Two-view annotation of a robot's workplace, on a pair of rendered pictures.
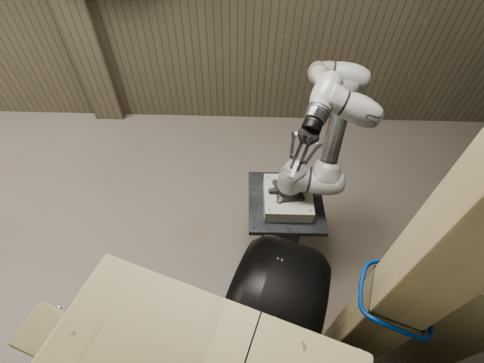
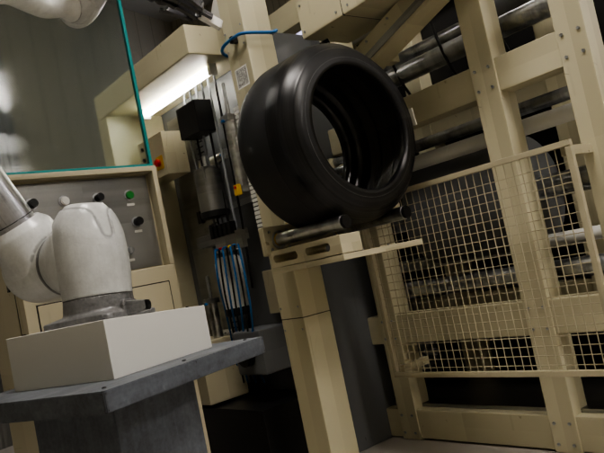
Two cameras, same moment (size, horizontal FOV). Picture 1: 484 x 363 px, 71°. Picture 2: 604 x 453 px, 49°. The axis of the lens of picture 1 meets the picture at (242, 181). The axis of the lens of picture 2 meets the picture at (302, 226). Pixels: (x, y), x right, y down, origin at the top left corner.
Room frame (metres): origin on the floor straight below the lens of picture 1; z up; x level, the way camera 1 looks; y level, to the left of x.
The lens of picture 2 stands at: (2.37, 0.89, 0.79)
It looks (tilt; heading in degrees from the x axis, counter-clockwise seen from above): 3 degrees up; 211
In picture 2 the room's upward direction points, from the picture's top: 12 degrees counter-clockwise
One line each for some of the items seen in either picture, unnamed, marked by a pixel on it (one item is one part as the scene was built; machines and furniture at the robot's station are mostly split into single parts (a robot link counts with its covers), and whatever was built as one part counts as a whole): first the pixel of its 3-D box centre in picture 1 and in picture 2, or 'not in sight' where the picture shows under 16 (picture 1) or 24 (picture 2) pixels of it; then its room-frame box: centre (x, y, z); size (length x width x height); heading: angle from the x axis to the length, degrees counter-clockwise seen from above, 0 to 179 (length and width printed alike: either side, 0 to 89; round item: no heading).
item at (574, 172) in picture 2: not in sight; (470, 274); (0.14, 0.17, 0.65); 0.90 x 0.02 x 0.70; 71
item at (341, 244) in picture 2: not in sight; (313, 251); (0.51, -0.20, 0.83); 0.36 x 0.09 x 0.06; 71
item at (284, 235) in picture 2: not in sight; (310, 230); (0.51, -0.20, 0.90); 0.35 x 0.05 x 0.05; 71
